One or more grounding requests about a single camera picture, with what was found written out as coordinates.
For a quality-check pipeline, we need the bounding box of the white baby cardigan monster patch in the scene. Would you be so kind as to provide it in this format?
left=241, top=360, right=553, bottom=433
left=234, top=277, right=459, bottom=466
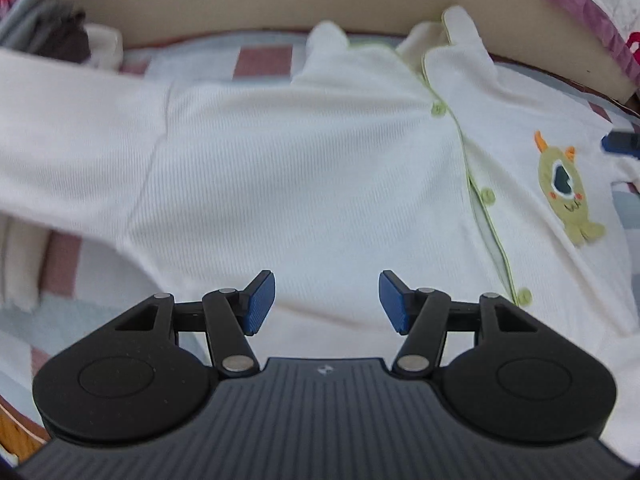
left=0, top=4, right=640, bottom=461

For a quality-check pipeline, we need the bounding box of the dark folded clothes pile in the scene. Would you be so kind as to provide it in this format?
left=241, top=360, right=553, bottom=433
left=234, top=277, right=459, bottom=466
left=1, top=0, right=124, bottom=72

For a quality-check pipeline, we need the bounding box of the checkered pink grey bedsheet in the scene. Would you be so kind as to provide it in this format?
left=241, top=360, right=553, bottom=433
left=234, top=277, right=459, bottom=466
left=0, top=29, right=640, bottom=426

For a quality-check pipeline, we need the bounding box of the beige mattress side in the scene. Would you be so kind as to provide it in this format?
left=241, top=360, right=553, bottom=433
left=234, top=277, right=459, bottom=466
left=73, top=0, right=637, bottom=102

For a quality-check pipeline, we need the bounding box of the wooden bed frame edge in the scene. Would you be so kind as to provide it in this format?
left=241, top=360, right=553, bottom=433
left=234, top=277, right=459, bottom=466
left=1, top=393, right=51, bottom=465

